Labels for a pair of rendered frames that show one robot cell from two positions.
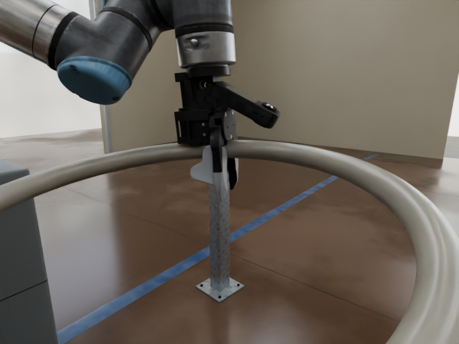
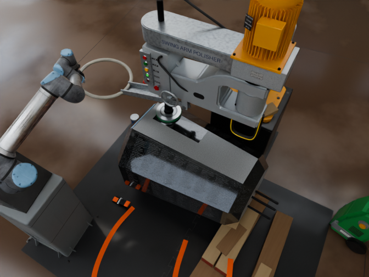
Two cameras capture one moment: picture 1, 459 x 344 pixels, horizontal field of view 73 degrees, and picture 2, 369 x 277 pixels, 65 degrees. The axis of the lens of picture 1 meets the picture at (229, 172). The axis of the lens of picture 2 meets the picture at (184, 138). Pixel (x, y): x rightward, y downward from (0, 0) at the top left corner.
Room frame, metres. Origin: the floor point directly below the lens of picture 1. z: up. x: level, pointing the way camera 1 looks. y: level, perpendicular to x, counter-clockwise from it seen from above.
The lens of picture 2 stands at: (0.06, 2.14, 2.76)
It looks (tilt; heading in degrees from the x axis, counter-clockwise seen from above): 54 degrees down; 257
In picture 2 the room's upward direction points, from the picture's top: 1 degrees counter-clockwise
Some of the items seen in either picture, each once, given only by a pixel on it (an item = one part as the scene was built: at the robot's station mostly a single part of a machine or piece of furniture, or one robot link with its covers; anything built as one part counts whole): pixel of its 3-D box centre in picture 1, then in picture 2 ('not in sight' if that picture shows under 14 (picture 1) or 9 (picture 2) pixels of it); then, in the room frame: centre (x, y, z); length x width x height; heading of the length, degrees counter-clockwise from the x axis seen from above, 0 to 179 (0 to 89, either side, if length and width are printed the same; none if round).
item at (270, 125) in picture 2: not in sight; (246, 121); (-1.03, 0.41, 0.37); 0.66 x 0.66 x 0.74; 46
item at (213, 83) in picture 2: not in sight; (213, 88); (-0.47, 0.78, 1.35); 0.74 x 0.23 x 0.49; 137
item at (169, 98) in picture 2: not in sight; (172, 95); (-0.20, 0.68, 1.24); 0.15 x 0.10 x 0.15; 137
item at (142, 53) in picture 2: not in sight; (147, 68); (-0.06, 0.54, 1.41); 0.08 x 0.03 x 0.28; 137
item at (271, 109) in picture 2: not in sight; (265, 110); (-1.03, 0.65, 0.80); 0.20 x 0.10 x 0.05; 9
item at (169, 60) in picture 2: not in sight; (174, 71); (-0.25, 0.56, 1.36); 0.36 x 0.22 x 0.45; 137
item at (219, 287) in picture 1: (218, 198); not in sight; (1.57, 0.05, 0.54); 0.20 x 0.20 x 1.09; 46
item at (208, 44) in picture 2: not in sight; (211, 47); (-0.45, 0.74, 1.66); 0.96 x 0.25 x 0.17; 137
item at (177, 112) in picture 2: not in sight; (168, 111); (-0.19, 0.51, 0.89); 0.21 x 0.21 x 0.01
